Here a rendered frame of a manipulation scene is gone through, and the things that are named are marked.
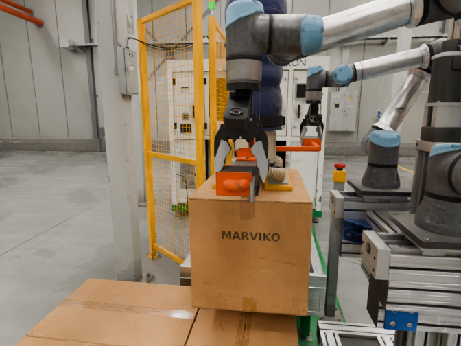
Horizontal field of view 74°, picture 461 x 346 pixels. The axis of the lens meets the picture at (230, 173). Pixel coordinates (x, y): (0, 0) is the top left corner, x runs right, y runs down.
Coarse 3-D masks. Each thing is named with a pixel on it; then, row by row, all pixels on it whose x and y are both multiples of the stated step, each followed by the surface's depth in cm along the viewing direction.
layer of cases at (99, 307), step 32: (96, 288) 142; (128, 288) 142; (160, 288) 142; (64, 320) 120; (96, 320) 120; (128, 320) 120; (160, 320) 120; (192, 320) 120; (224, 320) 120; (256, 320) 120; (288, 320) 120
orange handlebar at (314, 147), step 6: (312, 144) 136; (276, 150) 126; (282, 150) 126; (288, 150) 126; (294, 150) 125; (300, 150) 125; (306, 150) 125; (312, 150) 124; (318, 150) 124; (228, 180) 61; (234, 180) 61; (240, 180) 61; (246, 180) 61; (228, 186) 60; (234, 186) 60; (240, 186) 60; (246, 186) 60
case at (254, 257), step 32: (288, 192) 106; (192, 224) 102; (224, 224) 100; (256, 224) 99; (288, 224) 97; (192, 256) 104; (224, 256) 102; (256, 256) 101; (288, 256) 99; (192, 288) 106; (224, 288) 104; (256, 288) 103; (288, 288) 101
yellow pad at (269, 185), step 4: (288, 172) 134; (288, 176) 124; (268, 180) 118; (272, 180) 115; (284, 180) 115; (288, 180) 118; (268, 184) 111; (272, 184) 111; (276, 184) 111; (280, 184) 111; (284, 184) 111; (288, 184) 111; (264, 188) 110; (268, 188) 109; (272, 188) 109; (276, 188) 109; (280, 188) 109; (284, 188) 108; (288, 188) 108
